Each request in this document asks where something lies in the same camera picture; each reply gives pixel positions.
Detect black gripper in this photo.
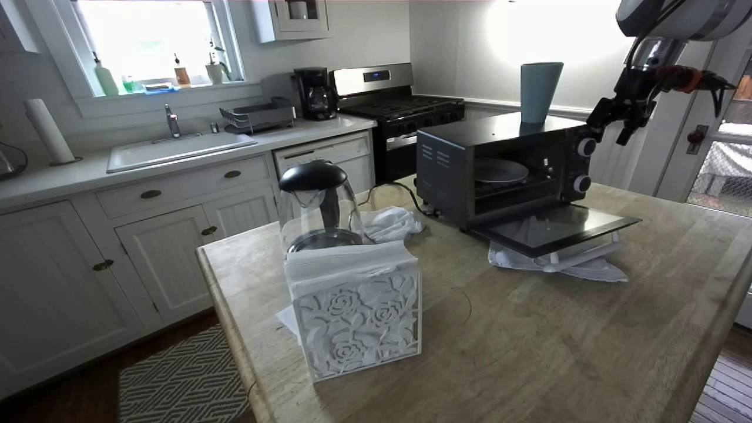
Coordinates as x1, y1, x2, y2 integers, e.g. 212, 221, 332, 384
588, 69, 657, 145

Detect black oven knob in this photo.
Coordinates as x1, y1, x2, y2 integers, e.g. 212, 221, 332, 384
575, 137, 596, 157
570, 173, 591, 196

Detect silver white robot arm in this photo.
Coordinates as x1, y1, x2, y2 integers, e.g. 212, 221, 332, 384
583, 0, 752, 145

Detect black toaster oven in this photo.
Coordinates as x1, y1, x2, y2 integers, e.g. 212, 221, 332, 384
415, 112, 634, 256

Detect grey plate inside oven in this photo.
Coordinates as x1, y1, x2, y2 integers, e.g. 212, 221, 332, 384
474, 159, 529, 185

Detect white paned door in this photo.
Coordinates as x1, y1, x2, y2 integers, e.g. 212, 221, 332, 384
627, 31, 750, 206

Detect teal plastic cup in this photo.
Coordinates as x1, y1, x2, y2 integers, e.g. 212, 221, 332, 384
520, 60, 564, 124

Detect white crumpled cloth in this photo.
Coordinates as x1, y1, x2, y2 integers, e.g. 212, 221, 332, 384
486, 236, 627, 284

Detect stainless steel stove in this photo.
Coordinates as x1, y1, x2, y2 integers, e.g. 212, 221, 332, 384
334, 64, 464, 184

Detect white dishwasher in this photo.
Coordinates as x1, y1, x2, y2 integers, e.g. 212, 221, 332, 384
273, 129, 379, 213

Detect black coffee maker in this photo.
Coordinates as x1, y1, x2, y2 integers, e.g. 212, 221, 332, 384
294, 69, 336, 120

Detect glass electric kettle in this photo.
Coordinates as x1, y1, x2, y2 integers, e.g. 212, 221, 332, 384
280, 159, 363, 254

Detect white floral napkin holder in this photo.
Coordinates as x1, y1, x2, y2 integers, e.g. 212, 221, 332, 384
283, 241, 423, 384

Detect dish drying rack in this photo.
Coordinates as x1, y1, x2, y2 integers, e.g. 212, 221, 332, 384
221, 96, 295, 133

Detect orange soap bottle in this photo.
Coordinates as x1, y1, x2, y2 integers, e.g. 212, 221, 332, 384
173, 53, 191, 86

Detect chrome faucet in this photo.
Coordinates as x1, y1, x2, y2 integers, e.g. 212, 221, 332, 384
165, 103, 181, 139

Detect white kitchen sink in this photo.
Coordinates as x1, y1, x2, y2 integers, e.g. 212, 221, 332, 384
107, 132, 256, 173

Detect patterned floor mat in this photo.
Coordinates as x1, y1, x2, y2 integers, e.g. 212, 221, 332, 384
119, 327, 248, 423

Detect green soap bottle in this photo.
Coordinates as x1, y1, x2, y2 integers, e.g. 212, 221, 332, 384
91, 52, 119, 96

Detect white base cabinets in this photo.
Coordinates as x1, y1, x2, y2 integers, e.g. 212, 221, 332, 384
0, 127, 379, 402

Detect paper towel roll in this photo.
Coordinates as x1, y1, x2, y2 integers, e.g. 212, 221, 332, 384
24, 98, 75, 165

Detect black oven power cord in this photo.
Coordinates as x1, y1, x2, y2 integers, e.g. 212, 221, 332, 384
367, 180, 426, 219

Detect white wall cabinet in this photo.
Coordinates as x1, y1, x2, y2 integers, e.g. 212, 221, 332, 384
252, 0, 328, 42

